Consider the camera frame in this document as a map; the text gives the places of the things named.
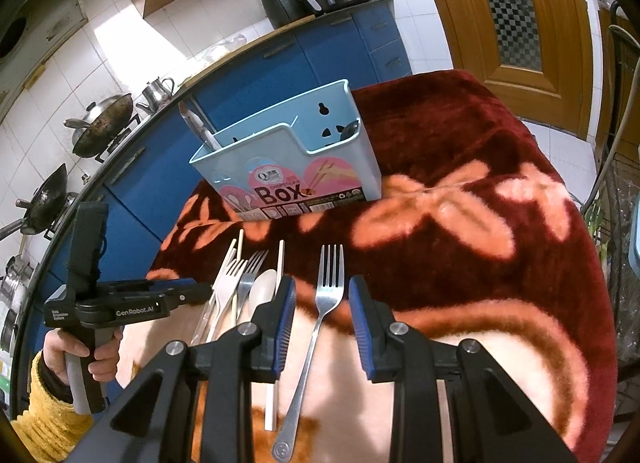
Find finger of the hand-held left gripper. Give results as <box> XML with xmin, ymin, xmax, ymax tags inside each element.
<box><xmin>148</xmin><ymin>277</ymin><xmax>197</xmax><ymax>290</ymax></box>
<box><xmin>161</xmin><ymin>283</ymin><xmax>214</xmax><ymax>305</ymax></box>

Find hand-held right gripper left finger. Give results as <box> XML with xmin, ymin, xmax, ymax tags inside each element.
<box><xmin>60</xmin><ymin>275</ymin><xmax>297</xmax><ymax>463</ymax></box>

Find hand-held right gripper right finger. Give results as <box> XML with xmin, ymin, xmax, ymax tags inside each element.
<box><xmin>348</xmin><ymin>275</ymin><xmax>578</xmax><ymax>463</ymax></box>

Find pale fork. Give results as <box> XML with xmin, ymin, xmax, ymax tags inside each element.
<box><xmin>205</xmin><ymin>257</ymin><xmax>249</xmax><ymax>341</ymax></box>

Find pale spoon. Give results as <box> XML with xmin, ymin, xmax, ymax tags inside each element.
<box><xmin>248</xmin><ymin>269</ymin><xmax>279</xmax><ymax>320</ymax></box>

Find large steel fork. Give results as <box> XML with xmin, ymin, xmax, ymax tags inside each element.
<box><xmin>271</xmin><ymin>243</ymin><xmax>347</xmax><ymax>462</ymax></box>

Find small steel fork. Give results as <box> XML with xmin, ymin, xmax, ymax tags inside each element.
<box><xmin>235</xmin><ymin>249</ymin><xmax>270</xmax><ymax>321</ymax></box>

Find light wooden chopstick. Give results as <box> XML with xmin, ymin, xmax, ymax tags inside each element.
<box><xmin>264</xmin><ymin>239</ymin><xmax>286</xmax><ymax>432</ymax></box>

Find light blue utensil box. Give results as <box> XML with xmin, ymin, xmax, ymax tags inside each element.
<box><xmin>189</xmin><ymin>79</ymin><xmax>384</xmax><ymax>222</ymax></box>

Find person's left hand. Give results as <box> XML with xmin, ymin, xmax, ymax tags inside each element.
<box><xmin>44</xmin><ymin>329</ymin><xmax>124</xmax><ymax>394</ymax></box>

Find steel pots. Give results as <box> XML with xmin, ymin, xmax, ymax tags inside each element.
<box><xmin>0</xmin><ymin>253</ymin><xmax>37</xmax><ymax>359</ymax></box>

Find dark wok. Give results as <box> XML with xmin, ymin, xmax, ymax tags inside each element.
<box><xmin>0</xmin><ymin>163</ymin><xmax>69</xmax><ymax>242</ymax></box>

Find red floral blanket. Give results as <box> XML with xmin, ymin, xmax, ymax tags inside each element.
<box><xmin>147</xmin><ymin>69</ymin><xmax>618</xmax><ymax>463</ymax></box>

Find gas stove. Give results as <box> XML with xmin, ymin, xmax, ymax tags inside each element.
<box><xmin>95</xmin><ymin>113</ymin><xmax>147</xmax><ymax>164</ymax></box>

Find steel kettle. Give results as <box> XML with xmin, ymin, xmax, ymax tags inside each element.
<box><xmin>135</xmin><ymin>76</ymin><xmax>176</xmax><ymax>117</ymax></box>

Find clear plastic bag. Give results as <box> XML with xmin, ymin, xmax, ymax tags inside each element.
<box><xmin>204</xmin><ymin>33</ymin><xmax>249</xmax><ymax>62</ymax></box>

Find green onions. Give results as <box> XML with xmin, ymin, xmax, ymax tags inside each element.
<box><xmin>586</xmin><ymin>203</ymin><xmax>610</xmax><ymax>265</ymax></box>

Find range hood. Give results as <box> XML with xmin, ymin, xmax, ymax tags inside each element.
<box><xmin>0</xmin><ymin>0</ymin><xmax>90</xmax><ymax>111</ymax></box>

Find light blue basin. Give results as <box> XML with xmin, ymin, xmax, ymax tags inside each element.
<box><xmin>628</xmin><ymin>203</ymin><xmax>640</xmax><ymax>270</ymax></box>

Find black air fryer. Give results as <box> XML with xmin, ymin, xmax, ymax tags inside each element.
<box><xmin>260</xmin><ymin>0</ymin><xmax>322</xmax><ymax>30</ymax></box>

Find wooden door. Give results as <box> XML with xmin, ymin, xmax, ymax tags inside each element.
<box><xmin>410</xmin><ymin>0</ymin><xmax>609</xmax><ymax>152</ymax></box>

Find black metal rack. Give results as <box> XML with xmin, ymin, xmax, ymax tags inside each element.
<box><xmin>580</xmin><ymin>0</ymin><xmax>640</xmax><ymax>374</ymax></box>

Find long utensil handle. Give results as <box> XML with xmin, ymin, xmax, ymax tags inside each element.
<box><xmin>197</xmin><ymin>123</ymin><xmax>224</xmax><ymax>151</ymax></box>
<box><xmin>178</xmin><ymin>102</ymin><xmax>216</xmax><ymax>150</ymax></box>

